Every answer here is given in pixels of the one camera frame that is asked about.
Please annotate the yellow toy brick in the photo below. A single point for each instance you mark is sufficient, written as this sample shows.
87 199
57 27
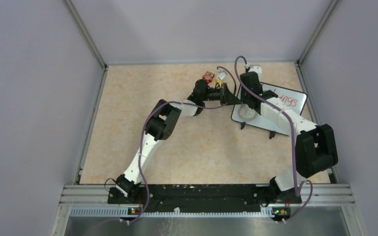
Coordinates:
218 85

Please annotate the small whiteboard with black frame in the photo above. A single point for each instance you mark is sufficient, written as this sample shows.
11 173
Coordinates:
277 122

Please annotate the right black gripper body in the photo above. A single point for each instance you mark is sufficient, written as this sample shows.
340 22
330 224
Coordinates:
244 96

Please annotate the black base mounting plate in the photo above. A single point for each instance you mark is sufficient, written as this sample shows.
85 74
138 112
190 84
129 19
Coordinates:
196 198

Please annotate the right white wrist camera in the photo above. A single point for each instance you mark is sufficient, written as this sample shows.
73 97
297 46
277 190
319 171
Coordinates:
254 68

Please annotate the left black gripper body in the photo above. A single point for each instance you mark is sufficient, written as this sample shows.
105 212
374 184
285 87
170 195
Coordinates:
216 94

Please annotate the white cable duct strip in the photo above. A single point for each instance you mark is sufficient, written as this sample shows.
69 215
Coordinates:
125 212

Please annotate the red owl toy block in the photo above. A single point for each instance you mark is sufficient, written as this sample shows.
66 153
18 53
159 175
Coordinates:
208 76

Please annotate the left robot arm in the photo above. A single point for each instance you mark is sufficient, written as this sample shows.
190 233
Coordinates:
160 124

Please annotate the aluminium frame rail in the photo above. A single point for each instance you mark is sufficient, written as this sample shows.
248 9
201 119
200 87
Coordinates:
321 210

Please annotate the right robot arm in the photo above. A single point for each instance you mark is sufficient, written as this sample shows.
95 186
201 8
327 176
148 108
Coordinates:
313 146

